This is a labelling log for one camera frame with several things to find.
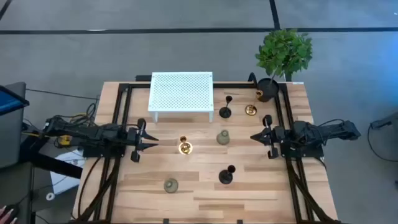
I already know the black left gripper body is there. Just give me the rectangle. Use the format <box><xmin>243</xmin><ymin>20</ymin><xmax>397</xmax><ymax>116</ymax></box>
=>
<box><xmin>126</xmin><ymin>118</ymin><xmax>147</xmax><ymax>163</ymax></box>

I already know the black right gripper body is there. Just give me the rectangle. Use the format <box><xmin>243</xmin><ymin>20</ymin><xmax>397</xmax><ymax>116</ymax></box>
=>
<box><xmin>262</xmin><ymin>114</ymin><xmax>285</xmax><ymax>161</ymax></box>

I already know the tall gold candlestick holder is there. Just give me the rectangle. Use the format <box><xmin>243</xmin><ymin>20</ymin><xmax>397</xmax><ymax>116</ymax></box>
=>
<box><xmin>244</xmin><ymin>89</ymin><xmax>264</xmax><ymax>116</ymax></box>

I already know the short gold candlestick holder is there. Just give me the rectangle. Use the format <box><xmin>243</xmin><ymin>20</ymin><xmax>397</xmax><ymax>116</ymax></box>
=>
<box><xmin>178</xmin><ymin>135</ymin><xmax>193</xmax><ymax>156</ymax></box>

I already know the black candlestick holder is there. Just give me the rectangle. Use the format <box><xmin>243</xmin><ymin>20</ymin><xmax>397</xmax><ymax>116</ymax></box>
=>
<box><xmin>218</xmin><ymin>95</ymin><xmax>233</xmax><ymax>119</ymax></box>
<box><xmin>218</xmin><ymin>165</ymin><xmax>236</xmax><ymax>185</ymax></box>

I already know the black plant pot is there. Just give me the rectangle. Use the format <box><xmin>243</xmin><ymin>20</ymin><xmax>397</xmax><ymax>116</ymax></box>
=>
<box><xmin>256</xmin><ymin>77</ymin><xmax>280</xmax><ymax>103</ymax></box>

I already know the white perforated metal shelf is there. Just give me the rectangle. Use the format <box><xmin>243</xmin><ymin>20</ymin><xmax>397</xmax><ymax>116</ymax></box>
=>
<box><xmin>147</xmin><ymin>72</ymin><xmax>215</xmax><ymax>124</ymax></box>

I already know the white paper sheet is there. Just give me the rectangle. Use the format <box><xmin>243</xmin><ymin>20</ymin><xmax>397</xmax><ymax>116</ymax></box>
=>
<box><xmin>49</xmin><ymin>149</ymin><xmax>86</xmax><ymax>195</ymax></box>

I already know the green leafy plant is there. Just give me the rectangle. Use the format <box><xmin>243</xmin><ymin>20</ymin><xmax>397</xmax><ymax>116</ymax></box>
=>
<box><xmin>254</xmin><ymin>29</ymin><xmax>313</xmax><ymax>79</ymax></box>

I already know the black stand leg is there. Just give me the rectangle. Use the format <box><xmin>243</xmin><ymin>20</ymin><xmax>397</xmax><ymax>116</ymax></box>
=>
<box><xmin>20</xmin><ymin>136</ymin><xmax>83</xmax><ymax>180</ymax></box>

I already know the black floor stand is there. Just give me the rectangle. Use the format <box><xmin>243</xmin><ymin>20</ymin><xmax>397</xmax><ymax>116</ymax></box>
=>
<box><xmin>369</xmin><ymin>111</ymin><xmax>398</xmax><ymax>131</ymax></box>

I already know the grey cart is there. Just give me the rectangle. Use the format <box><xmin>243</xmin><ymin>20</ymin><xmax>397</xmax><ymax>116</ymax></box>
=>
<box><xmin>0</xmin><ymin>82</ymin><xmax>27</xmax><ymax>169</ymax></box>

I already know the blue monitor screen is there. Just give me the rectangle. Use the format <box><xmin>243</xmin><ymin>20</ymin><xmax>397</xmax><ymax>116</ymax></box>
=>
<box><xmin>0</xmin><ymin>85</ymin><xmax>30</xmax><ymax>116</ymax></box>

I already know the person's hand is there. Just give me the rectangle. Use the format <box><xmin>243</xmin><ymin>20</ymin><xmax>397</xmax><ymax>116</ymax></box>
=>
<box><xmin>0</xmin><ymin>205</ymin><xmax>19</xmax><ymax>224</ymax></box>

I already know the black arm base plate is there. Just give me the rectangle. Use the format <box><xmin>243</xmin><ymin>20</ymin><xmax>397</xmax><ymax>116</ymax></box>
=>
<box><xmin>279</xmin><ymin>143</ymin><xmax>325</xmax><ymax>159</ymax></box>
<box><xmin>81</xmin><ymin>142</ymin><xmax>127</xmax><ymax>159</ymax></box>

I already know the black metal table frame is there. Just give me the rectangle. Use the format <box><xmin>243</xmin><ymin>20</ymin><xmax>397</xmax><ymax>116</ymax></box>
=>
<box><xmin>70</xmin><ymin>82</ymin><xmax>343</xmax><ymax>224</ymax></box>

